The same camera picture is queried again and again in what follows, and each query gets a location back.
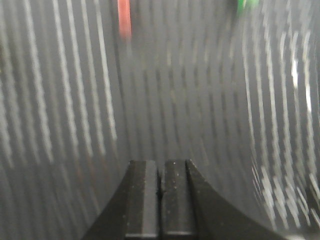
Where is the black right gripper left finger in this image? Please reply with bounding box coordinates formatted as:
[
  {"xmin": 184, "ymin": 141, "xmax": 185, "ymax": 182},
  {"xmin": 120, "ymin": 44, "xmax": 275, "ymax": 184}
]
[{"xmin": 83, "ymin": 160, "xmax": 160, "ymax": 240}]

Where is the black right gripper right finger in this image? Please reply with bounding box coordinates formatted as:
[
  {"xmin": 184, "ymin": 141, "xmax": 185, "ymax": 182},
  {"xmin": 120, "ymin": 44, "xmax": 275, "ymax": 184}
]
[{"xmin": 160, "ymin": 159, "xmax": 284, "ymax": 240}]

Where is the black perforated pegboard panel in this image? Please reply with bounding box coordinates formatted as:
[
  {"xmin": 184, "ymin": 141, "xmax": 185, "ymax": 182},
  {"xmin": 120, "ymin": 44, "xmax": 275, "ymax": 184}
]
[{"xmin": 0, "ymin": 0, "xmax": 320, "ymax": 240}]

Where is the red toggle switch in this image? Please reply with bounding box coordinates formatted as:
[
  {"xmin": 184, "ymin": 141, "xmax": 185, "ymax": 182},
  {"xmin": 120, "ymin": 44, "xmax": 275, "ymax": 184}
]
[{"xmin": 117, "ymin": 0, "xmax": 132, "ymax": 40}]

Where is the green toggle switch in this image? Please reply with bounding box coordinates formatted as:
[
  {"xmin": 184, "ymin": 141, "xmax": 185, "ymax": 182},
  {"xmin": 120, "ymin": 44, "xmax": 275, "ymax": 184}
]
[{"xmin": 235, "ymin": 0, "xmax": 260, "ymax": 18}]

